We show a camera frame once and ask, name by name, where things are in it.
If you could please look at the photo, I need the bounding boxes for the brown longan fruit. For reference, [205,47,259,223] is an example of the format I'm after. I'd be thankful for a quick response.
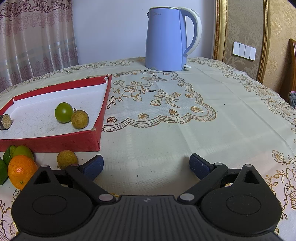
[57,150,78,170]
[71,109,89,130]

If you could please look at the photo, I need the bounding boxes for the large orange tangerine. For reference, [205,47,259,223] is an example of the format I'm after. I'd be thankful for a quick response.
[8,155,38,190]

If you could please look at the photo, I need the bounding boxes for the green cucumber piece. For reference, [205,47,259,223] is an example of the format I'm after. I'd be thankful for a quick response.
[0,159,8,185]

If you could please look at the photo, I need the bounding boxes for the dark sugarcane piece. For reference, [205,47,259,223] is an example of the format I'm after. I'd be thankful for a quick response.
[0,114,12,130]

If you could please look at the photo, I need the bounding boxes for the green tomato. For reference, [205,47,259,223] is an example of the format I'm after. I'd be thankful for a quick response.
[55,102,74,123]

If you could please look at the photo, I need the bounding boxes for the red shallow cardboard box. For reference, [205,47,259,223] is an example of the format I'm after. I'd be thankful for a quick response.
[1,74,112,153]

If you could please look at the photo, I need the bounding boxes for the green lime fruit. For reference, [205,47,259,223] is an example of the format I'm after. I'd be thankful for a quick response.
[3,145,34,166]

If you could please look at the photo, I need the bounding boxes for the wooden chair back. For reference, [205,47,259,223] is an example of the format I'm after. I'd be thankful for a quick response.
[280,39,296,102]

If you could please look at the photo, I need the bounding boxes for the blue electric kettle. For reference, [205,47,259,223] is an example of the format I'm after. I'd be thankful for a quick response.
[145,6,202,71]

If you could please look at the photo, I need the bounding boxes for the pink patterned curtain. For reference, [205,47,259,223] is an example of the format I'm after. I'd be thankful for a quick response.
[1,0,78,90]

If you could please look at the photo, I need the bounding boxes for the white wall switch panel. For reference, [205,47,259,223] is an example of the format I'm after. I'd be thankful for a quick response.
[232,42,256,61]

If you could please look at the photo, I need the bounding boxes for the gold framed wall panel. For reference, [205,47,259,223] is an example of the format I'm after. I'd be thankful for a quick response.
[213,1,270,83]

